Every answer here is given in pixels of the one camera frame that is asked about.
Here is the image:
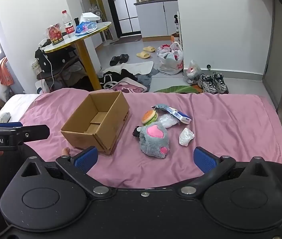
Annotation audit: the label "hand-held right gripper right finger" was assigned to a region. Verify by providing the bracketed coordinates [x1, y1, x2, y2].
[181, 146, 271, 196]

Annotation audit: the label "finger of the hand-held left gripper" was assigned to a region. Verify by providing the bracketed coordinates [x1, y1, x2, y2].
[0, 122, 24, 130]
[14, 125, 50, 145]

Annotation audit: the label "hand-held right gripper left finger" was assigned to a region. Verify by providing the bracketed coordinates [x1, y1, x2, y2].
[19, 146, 111, 196]

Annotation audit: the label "brown cardboard box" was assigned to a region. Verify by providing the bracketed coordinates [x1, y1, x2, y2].
[60, 91, 133, 155]

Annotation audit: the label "blue white tissue packet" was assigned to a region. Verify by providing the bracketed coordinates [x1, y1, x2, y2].
[164, 107, 192, 124]

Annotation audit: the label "grey plush toy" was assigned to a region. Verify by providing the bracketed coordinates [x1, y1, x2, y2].
[133, 121, 170, 159]

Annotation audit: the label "burger plush toy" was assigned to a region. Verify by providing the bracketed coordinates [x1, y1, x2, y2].
[141, 110, 159, 125]

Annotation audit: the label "white bedding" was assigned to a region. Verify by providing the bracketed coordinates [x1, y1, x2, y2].
[0, 94, 40, 124]

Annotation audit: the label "white crumpled tissue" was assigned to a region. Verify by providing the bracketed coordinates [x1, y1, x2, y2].
[179, 127, 195, 146]

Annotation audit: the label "pink bed sheet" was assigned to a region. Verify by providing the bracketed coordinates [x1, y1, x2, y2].
[19, 91, 282, 189]

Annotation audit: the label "white plastic container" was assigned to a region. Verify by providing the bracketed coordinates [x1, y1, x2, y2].
[35, 79, 50, 94]

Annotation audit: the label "orange cloth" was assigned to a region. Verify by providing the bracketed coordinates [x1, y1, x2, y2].
[0, 57, 14, 86]

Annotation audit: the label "clear plastic bag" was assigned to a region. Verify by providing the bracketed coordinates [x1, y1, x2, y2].
[158, 114, 180, 129]

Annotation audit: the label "black polka dot bag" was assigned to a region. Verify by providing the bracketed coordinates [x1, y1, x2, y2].
[35, 47, 68, 73]

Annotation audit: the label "grey sneaker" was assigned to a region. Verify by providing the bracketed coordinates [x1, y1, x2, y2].
[212, 72, 229, 94]
[198, 74, 218, 94]

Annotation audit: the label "green leaf floor mat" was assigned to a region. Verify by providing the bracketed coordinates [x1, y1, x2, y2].
[153, 85, 203, 94]

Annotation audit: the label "dark wooden chair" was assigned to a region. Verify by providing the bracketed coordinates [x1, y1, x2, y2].
[37, 47, 87, 90]

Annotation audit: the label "pink bear cushion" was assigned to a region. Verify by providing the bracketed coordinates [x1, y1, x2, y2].
[110, 78, 148, 93]

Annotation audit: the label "clear trash bag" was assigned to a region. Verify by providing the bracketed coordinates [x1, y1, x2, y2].
[183, 60, 203, 84]

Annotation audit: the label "black clothes pile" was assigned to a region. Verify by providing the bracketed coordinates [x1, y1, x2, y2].
[98, 68, 139, 89]

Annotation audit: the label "red snack jar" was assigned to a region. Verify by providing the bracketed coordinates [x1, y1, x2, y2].
[47, 24, 64, 46]

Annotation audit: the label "grey furry rug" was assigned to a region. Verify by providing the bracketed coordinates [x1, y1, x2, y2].
[136, 68, 160, 91]

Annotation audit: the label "round table yellow leg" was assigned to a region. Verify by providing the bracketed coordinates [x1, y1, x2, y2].
[44, 21, 112, 90]

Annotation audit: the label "white plastic shopping bag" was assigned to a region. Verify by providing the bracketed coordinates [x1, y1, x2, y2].
[157, 41, 184, 75]

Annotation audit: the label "white rug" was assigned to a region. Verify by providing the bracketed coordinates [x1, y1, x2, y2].
[103, 61, 154, 75]

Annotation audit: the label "clear water bottle red label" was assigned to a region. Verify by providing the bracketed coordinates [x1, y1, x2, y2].
[61, 10, 75, 35]

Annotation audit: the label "blue snack packets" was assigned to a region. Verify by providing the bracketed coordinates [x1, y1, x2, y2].
[75, 21, 98, 37]

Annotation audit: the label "grey wardrobe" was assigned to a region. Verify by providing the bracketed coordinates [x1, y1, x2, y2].
[262, 0, 282, 127]

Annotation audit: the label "white tissue box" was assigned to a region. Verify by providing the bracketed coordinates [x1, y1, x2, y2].
[80, 12, 101, 24]

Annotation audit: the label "grey door mat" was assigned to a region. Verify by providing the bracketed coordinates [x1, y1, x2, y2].
[113, 36, 143, 45]

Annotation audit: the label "white standing fan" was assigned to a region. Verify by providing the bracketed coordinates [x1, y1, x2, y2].
[93, 7, 113, 47]

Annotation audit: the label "white kitchen cabinet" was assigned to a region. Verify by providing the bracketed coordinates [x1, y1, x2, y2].
[134, 0, 179, 38]

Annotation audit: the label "black framed glass door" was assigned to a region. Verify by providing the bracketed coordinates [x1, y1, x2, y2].
[102, 0, 141, 34]

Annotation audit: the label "white charger cable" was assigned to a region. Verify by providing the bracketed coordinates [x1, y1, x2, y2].
[40, 45, 55, 90]

